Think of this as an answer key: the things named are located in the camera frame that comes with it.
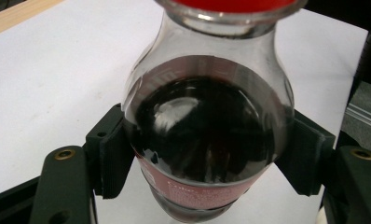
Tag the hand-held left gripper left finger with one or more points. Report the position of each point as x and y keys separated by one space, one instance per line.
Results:
x=110 y=155

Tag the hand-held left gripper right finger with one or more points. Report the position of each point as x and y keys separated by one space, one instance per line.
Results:
x=305 y=155

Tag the cola bottle with red label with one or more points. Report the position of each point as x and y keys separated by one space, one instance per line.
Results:
x=205 y=130

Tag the red bottle cap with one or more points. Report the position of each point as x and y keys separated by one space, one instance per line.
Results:
x=236 y=4

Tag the wooden board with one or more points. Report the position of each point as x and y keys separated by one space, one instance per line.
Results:
x=16 y=15

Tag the grey metal rail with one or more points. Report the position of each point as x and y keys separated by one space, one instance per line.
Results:
x=365 y=115

